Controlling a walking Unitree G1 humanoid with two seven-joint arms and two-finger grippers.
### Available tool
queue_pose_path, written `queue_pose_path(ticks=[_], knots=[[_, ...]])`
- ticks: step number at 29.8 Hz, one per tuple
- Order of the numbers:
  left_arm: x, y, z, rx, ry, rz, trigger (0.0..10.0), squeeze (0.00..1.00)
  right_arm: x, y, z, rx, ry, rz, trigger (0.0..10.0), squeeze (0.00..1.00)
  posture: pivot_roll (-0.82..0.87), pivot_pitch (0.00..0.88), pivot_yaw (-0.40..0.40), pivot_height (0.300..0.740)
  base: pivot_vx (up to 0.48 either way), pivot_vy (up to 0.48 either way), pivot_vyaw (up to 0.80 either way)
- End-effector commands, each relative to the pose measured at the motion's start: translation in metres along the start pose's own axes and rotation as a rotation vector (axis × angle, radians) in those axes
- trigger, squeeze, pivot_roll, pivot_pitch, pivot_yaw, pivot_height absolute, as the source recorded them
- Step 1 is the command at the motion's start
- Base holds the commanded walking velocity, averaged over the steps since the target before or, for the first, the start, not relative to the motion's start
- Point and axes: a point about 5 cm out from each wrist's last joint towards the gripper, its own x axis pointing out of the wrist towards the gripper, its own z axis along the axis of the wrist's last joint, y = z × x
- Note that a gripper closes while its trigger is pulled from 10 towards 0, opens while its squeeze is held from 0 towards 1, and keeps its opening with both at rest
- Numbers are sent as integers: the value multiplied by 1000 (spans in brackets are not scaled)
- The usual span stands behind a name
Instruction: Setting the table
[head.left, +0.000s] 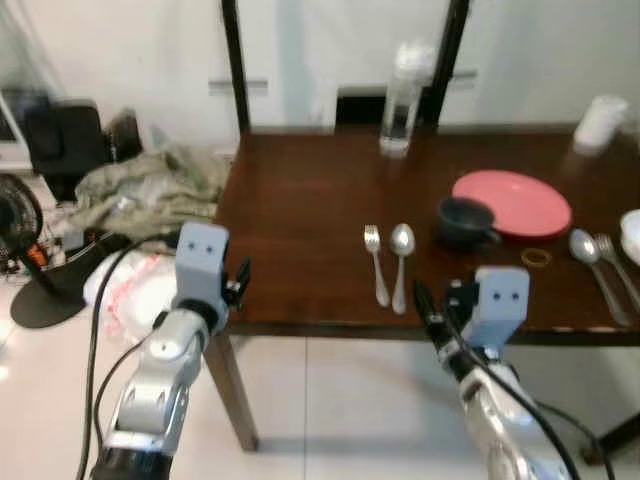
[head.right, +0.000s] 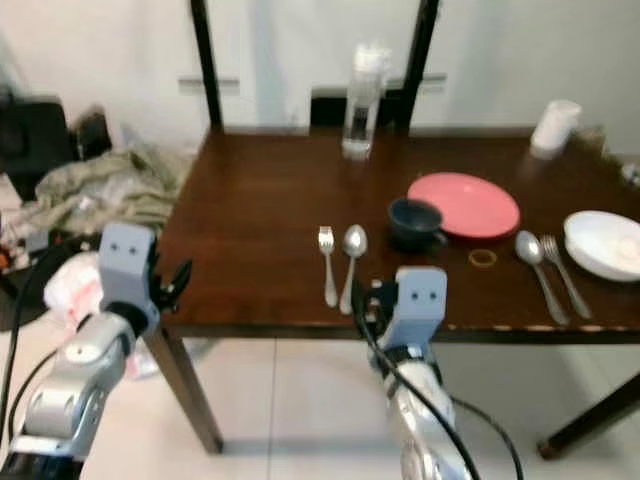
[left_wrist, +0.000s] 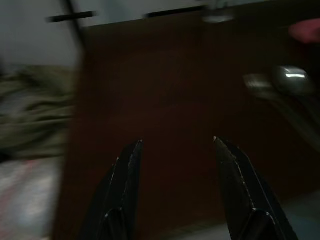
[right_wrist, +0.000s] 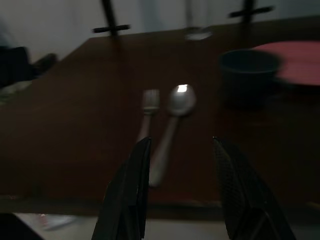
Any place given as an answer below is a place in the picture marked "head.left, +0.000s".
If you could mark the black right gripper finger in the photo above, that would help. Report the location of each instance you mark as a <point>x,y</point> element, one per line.
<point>426,310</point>

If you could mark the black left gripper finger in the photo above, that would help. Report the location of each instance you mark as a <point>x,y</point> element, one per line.
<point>245,273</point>
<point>234,270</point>

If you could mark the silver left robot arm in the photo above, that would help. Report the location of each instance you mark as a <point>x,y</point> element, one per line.
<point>160,375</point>

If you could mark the small silver spoon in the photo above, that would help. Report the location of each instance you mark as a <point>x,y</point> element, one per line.
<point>402,240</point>

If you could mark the dark blue mug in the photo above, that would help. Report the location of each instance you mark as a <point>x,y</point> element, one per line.
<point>463,228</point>

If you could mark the yellow rubber band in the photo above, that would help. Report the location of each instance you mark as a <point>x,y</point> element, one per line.
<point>524,258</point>

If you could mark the dark brown wooden table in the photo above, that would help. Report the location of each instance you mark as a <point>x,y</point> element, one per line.
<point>310,220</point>

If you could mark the small silver fork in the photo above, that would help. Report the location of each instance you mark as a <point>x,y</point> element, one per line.
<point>373,240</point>

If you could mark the white red-printed plastic bag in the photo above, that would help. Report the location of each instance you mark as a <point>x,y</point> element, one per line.
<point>135,290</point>

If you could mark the olive green cloth pile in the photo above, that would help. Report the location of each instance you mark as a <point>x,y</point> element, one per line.
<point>150,190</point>

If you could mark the pink plate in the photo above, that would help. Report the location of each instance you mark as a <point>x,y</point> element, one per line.
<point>525,200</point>

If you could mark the large silver spoon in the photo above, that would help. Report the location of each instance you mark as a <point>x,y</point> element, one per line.
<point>583,245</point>

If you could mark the large silver fork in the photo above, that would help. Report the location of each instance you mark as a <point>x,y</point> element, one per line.
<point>607,246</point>

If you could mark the white bowl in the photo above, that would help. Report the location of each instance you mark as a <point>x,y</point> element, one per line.
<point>631,235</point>

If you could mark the clear plastic water bottle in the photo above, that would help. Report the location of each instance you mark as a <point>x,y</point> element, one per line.
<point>402,110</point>

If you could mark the black bag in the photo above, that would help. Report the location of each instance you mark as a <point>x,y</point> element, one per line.
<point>62,145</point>

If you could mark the black floor fan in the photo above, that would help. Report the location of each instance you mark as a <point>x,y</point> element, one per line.
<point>18,215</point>

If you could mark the white cup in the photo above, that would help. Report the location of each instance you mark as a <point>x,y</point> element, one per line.
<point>600,125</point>

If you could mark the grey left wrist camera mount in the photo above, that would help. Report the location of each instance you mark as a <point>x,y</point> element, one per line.
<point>202,265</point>

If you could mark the black metal frame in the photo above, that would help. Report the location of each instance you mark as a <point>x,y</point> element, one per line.
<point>236,60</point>

